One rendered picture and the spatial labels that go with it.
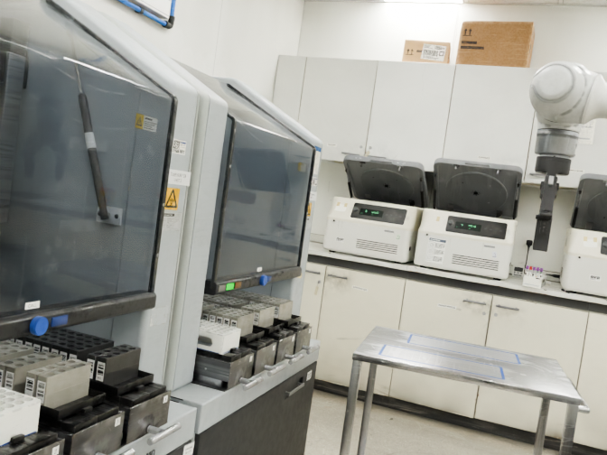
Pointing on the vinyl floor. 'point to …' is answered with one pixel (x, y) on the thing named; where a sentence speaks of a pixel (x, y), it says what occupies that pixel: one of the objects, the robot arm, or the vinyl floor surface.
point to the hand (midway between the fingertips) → (540, 245)
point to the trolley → (459, 352)
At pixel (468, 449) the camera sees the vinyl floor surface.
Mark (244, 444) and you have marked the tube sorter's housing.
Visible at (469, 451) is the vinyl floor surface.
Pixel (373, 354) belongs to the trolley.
